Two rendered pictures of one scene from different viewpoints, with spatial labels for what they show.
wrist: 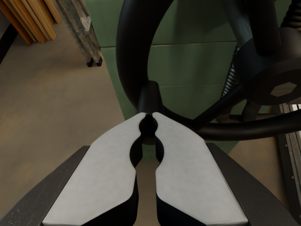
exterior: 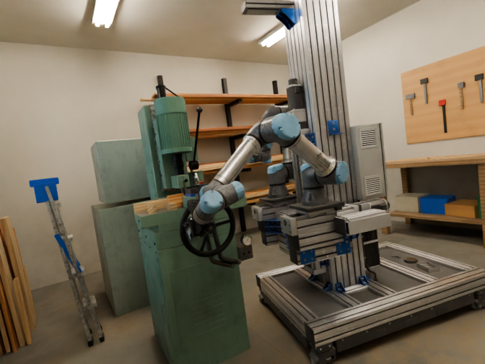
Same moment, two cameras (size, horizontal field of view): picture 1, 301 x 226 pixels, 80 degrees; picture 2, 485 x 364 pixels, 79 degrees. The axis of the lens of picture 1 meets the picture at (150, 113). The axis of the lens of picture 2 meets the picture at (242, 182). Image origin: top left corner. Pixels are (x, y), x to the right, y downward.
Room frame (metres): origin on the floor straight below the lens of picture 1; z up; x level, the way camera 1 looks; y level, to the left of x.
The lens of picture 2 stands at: (-1.16, 0.49, 1.10)
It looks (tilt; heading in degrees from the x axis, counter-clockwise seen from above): 4 degrees down; 327
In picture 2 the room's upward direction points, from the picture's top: 8 degrees counter-clockwise
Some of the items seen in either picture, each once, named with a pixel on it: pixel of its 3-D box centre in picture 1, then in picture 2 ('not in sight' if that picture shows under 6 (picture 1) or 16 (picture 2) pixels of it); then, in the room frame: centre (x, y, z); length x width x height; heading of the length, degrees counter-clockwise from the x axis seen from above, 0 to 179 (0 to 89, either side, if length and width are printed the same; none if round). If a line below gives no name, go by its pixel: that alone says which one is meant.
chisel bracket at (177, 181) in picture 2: not in sight; (180, 182); (0.48, -0.15, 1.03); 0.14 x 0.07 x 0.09; 175
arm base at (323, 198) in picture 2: not in sight; (314, 194); (-0.02, -0.72, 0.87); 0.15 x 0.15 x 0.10
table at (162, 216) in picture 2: not in sight; (195, 209); (0.35, -0.16, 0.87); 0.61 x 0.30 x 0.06; 85
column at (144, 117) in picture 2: not in sight; (164, 162); (0.75, -0.17, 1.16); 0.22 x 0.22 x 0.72; 85
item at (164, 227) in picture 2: not in sight; (189, 218); (0.40, -0.14, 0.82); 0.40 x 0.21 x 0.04; 85
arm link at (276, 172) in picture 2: not in sight; (276, 173); (0.45, -0.87, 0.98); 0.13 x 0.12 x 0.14; 88
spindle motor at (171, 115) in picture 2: not in sight; (172, 126); (0.46, -0.15, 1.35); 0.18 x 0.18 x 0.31
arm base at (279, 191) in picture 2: not in sight; (278, 189); (0.45, -0.86, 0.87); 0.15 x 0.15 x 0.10
